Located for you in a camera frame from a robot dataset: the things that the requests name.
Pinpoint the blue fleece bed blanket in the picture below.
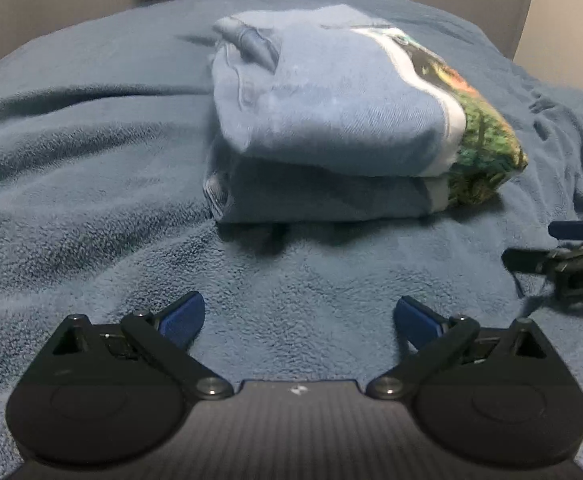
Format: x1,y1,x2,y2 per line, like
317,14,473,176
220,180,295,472
0,0,583,477

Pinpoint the light blue denim jacket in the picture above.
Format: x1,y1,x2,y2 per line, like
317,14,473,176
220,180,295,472
204,5,528,223

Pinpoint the white door with handle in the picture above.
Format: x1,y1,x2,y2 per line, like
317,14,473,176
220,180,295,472
514,0,583,90

